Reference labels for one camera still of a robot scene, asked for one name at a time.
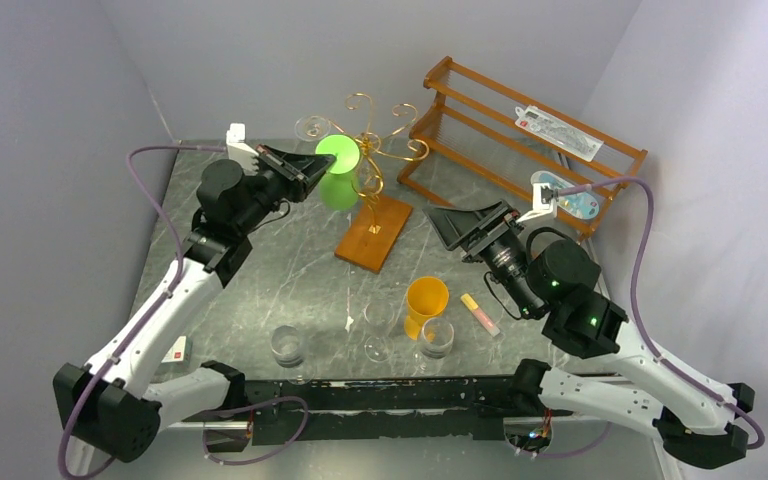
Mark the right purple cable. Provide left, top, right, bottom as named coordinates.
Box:
left=552, top=176, right=766, bottom=450

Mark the orange plastic wine glass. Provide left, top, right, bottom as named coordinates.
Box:
left=404, top=276, right=450, bottom=340

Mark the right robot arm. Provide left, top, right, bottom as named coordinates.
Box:
left=425, top=201, right=754, bottom=470

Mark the gold wine glass rack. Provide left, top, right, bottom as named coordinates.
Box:
left=328, top=92, right=430, bottom=274

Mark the purple cable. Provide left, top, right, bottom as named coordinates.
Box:
left=57, top=145, right=230, bottom=478
left=552, top=176, right=766, bottom=450

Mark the small white red box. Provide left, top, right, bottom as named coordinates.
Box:
left=161, top=335, right=191, bottom=365

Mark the clear wine glass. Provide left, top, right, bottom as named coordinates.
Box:
left=414, top=317, right=455, bottom=375
left=270, top=325, right=316, bottom=385
left=363, top=300, right=396, bottom=363
left=294, top=115, right=331, bottom=142

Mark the green plastic wine glass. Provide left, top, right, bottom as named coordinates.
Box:
left=315, top=134, right=360, bottom=211

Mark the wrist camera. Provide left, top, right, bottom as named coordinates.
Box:
left=516, top=182, right=557, bottom=224
left=225, top=123, right=258, bottom=171

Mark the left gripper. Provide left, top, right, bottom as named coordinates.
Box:
left=238, top=145, right=338, bottom=236

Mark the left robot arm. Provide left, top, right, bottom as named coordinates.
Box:
left=53, top=145, right=336, bottom=474

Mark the blue blister pack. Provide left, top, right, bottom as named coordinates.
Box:
left=530, top=170, right=603, bottom=221

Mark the white packaged item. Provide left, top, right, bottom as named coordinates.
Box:
left=514, top=105, right=604, bottom=162

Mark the wooden shelf rack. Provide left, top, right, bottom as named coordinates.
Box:
left=398, top=56, right=647, bottom=239

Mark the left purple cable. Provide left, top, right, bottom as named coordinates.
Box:
left=57, top=145, right=230, bottom=478

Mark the yellow pink highlighter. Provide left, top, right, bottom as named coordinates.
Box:
left=460, top=293, right=501, bottom=338

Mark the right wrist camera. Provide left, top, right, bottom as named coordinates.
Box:
left=516, top=182, right=557, bottom=224

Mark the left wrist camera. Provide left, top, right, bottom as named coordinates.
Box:
left=225, top=123, right=258, bottom=171

